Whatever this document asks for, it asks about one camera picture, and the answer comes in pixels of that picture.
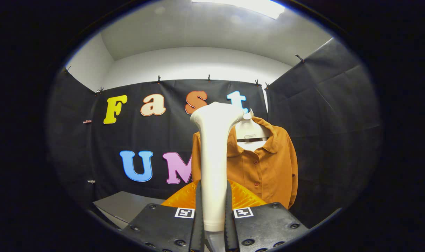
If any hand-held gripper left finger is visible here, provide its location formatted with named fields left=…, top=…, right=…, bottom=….
left=120, top=179, right=205, bottom=252

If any white mannequin torso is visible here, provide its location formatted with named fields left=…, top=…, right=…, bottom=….
left=235, top=108, right=270, bottom=152

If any long ceiling light panel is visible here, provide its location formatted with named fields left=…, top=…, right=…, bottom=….
left=191, top=0, right=285, bottom=20

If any row of black cloth clips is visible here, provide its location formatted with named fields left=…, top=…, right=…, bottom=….
left=65, top=54, right=305, bottom=96

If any orange button-up shirt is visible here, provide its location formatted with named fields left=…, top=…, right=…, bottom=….
left=191, top=117, right=298, bottom=210

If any grey drawer cabinet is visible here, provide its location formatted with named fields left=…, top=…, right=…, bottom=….
left=93, top=191, right=165, bottom=230

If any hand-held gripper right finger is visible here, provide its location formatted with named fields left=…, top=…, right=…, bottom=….
left=225, top=179, right=310, bottom=252

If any black backdrop cloth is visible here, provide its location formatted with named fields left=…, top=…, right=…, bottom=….
left=46, top=37, right=382, bottom=228

